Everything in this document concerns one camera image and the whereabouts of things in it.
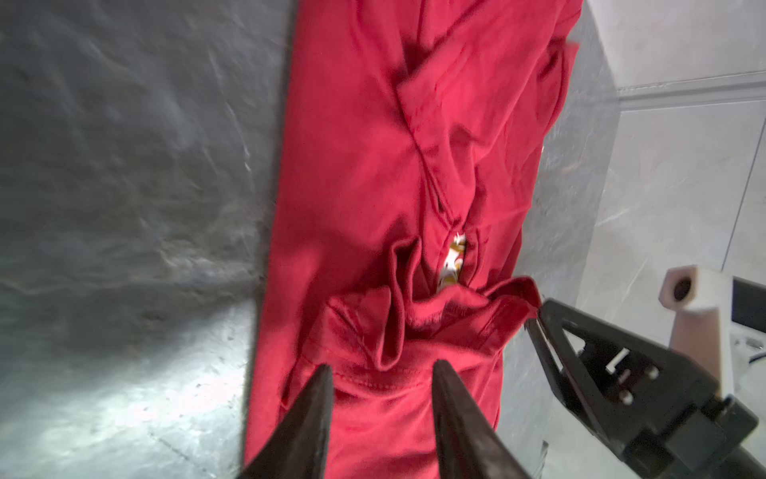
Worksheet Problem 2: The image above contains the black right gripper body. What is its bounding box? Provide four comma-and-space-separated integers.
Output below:
622, 396, 765, 478

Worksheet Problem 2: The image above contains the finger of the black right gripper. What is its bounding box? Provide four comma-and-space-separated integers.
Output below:
538, 299, 717, 443
525, 319, 575, 412

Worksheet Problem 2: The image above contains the dark red printed t-shirt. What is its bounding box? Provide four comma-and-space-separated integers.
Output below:
245, 1, 582, 478

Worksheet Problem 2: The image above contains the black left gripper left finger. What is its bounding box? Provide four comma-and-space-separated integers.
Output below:
239, 364, 334, 479

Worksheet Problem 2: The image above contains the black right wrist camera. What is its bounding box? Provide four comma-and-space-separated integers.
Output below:
658, 265, 765, 398

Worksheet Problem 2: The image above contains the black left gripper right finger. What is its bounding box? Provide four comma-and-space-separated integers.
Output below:
432, 359, 530, 479

